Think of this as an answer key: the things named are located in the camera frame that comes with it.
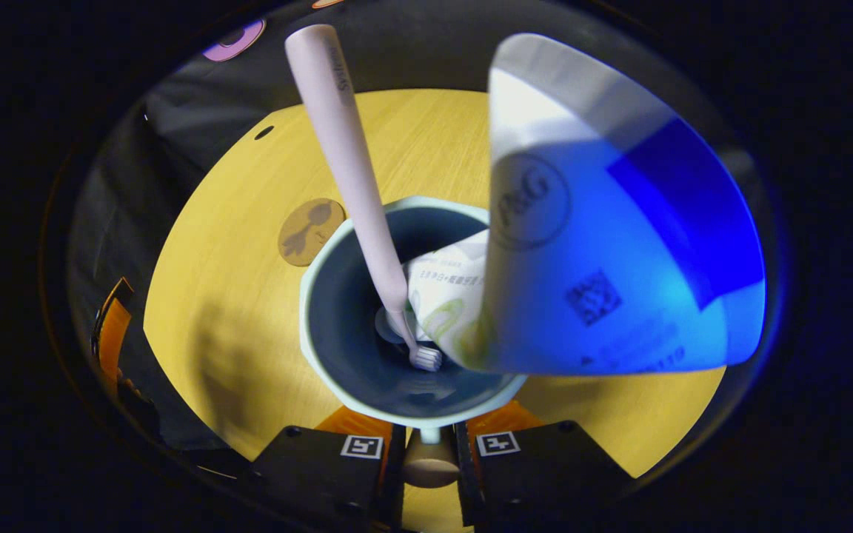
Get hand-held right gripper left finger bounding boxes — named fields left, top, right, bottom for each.
left=247, top=405, right=407, bottom=533

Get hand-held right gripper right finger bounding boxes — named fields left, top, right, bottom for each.
left=454, top=399, right=636, bottom=531

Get blue cup with wooden handle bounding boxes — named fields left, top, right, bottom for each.
left=298, top=195, right=530, bottom=490

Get round brown coaster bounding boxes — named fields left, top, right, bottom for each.
left=277, top=197, right=348, bottom=268

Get white toothpaste tube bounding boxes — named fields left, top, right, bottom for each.
left=404, top=32, right=767, bottom=375

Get pale pink toothbrush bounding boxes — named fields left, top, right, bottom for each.
left=284, top=24, right=444, bottom=373

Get wooden desktop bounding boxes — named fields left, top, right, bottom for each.
left=143, top=88, right=728, bottom=533

